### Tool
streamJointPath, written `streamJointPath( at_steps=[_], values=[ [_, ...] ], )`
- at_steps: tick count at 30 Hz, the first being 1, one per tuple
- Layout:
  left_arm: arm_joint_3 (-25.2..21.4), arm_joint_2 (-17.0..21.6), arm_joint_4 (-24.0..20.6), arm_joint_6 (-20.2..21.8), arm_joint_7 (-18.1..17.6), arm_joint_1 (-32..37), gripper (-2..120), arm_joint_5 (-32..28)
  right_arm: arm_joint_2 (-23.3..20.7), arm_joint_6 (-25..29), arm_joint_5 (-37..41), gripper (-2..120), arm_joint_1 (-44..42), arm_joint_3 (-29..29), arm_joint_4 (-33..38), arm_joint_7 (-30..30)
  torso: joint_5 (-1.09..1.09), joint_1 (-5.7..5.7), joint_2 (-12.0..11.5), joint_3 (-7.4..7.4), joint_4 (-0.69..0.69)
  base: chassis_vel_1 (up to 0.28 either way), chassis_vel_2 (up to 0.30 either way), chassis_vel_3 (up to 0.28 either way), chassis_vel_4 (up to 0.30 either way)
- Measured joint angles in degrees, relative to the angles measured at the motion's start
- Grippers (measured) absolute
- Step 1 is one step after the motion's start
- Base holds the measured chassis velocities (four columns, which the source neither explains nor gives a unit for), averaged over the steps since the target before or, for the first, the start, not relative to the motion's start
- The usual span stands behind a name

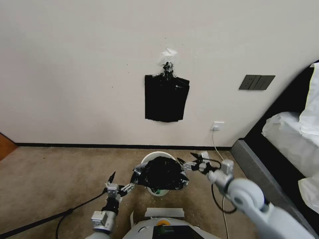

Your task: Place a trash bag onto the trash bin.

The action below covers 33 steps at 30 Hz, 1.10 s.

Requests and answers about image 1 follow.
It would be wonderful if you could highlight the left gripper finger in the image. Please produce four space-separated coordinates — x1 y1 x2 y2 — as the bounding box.
119 183 136 198
104 171 117 191

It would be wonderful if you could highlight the black trash bag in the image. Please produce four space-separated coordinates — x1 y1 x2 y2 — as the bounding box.
132 156 189 191

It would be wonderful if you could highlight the white round trash bin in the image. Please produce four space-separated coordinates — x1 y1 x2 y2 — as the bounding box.
140 151 179 198

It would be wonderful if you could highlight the black baseboard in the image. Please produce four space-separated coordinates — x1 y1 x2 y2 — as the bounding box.
14 142 237 151

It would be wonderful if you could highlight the white robot front shell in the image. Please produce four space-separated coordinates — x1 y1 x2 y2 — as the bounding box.
124 217 213 239

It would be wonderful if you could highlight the hanging stack of black bags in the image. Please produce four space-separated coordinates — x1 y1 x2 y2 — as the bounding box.
144 61 191 123

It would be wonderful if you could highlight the white duvet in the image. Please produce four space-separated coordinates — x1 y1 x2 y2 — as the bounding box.
261 111 319 213

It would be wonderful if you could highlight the brown wooden furniture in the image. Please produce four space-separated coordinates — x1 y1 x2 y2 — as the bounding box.
0 132 19 162

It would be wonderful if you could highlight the white pillow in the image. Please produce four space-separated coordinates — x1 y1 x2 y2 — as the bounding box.
298 61 319 136

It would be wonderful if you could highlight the white power cable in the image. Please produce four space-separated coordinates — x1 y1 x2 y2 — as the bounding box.
212 129 230 239

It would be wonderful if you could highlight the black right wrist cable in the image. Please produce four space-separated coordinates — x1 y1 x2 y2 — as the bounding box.
211 159 238 214

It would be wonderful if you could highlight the white wall socket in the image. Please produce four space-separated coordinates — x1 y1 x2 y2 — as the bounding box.
210 121 225 132

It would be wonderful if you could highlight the dark grey bed frame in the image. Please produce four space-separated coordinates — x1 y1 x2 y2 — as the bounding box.
230 59 319 236

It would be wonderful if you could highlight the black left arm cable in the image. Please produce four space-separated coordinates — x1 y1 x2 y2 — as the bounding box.
0 188 108 239

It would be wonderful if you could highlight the dark grey switch panel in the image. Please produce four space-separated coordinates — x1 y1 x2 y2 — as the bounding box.
239 74 276 91

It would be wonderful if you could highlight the white crumpled wall tape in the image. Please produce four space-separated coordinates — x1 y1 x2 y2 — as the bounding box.
159 46 179 66

